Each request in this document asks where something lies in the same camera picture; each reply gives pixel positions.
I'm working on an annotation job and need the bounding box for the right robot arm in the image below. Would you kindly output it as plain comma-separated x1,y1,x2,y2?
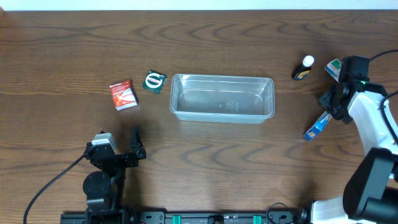
310,81,397,223

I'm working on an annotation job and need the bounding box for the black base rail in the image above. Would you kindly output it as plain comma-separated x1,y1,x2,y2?
60,209,310,224

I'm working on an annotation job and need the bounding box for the clear plastic container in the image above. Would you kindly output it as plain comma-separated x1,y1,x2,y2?
170,73,275,124

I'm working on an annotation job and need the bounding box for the red ActiFast medicine box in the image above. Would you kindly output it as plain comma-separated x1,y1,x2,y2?
110,80,138,111

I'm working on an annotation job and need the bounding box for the white green medicine box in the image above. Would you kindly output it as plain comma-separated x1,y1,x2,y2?
325,58,341,82

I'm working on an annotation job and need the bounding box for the dark bottle white cap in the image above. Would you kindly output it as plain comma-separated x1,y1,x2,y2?
292,55,315,80

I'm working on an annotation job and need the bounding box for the green round-logo box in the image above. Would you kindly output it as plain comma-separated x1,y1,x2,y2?
142,70,167,95

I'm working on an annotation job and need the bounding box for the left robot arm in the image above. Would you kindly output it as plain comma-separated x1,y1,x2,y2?
83,127,146,223

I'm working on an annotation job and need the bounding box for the blue Kool Fever box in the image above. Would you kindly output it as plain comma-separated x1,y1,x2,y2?
303,111,332,141

